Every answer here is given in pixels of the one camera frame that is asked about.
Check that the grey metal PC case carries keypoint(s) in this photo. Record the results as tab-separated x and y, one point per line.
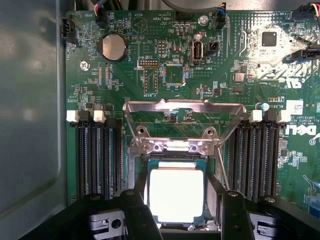
27	100

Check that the blue board connector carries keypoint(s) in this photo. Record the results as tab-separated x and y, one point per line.
313	203

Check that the black chip on white pad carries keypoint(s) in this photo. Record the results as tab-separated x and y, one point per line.
269	39

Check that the black board edge connector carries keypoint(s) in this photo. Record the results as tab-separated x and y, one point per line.
68	30

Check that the thin metal locking lever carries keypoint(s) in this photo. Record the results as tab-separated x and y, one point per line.
223	167

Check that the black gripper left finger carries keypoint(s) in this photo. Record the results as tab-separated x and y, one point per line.
137	220

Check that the silver coin cell battery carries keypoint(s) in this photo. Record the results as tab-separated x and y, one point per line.
111	47

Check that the green Dell motherboard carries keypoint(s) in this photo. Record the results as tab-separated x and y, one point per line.
210	82

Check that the internal metal USB port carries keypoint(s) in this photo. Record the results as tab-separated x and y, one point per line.
198	52

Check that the silver metal socket cover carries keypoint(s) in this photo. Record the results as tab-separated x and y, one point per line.
185	105

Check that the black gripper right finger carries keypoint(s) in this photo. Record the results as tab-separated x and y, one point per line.
232	217

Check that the silver motherboard screw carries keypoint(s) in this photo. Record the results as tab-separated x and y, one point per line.
85	65
204	20

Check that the black RAM slot white latch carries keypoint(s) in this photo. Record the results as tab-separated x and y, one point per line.
272	160
80	155
102	155
247	160

